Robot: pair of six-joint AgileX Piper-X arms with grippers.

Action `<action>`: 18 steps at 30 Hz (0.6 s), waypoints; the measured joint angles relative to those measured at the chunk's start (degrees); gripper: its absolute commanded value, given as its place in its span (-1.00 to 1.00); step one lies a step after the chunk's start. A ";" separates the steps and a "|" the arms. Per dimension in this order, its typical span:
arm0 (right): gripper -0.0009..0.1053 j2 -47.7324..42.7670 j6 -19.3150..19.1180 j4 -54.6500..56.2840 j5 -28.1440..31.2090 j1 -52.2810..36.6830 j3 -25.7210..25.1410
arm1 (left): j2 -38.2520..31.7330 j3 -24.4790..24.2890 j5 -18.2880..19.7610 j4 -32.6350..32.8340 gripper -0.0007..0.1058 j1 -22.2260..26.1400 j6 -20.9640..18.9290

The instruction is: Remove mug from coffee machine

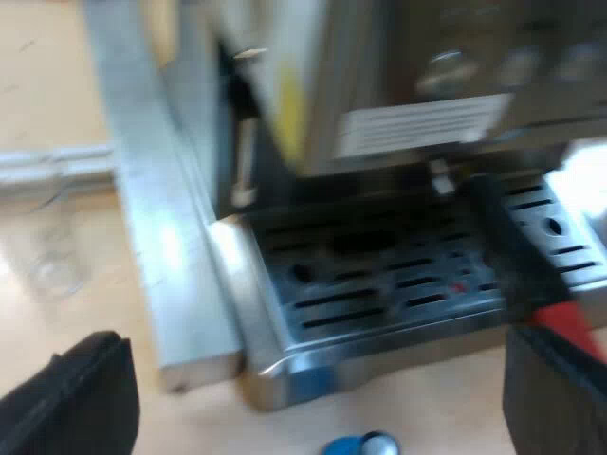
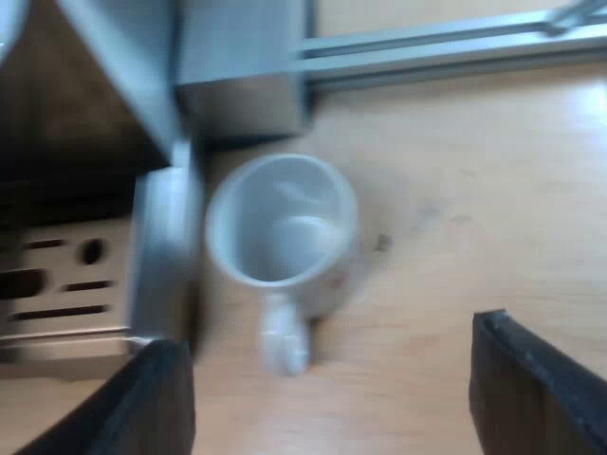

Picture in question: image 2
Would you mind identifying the white mug with red and black print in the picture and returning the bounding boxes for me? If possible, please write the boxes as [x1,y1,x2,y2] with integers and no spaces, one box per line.
[204,152,363,377]

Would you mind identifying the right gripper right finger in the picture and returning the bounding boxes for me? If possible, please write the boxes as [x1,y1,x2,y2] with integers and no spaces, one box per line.
[468,308,607,455]

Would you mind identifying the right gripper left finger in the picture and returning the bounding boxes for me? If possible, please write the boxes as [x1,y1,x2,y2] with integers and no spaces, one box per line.
[18,337,197,455]

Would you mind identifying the aluminium rail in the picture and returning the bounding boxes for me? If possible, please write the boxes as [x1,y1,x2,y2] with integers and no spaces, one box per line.
[294,9,607,96]

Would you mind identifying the metal block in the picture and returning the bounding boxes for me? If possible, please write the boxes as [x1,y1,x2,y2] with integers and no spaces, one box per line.
[175,0,315,139]

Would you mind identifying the steel espresso machine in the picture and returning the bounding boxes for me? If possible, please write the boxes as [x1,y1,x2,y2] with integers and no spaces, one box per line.
[0,0,200,380]

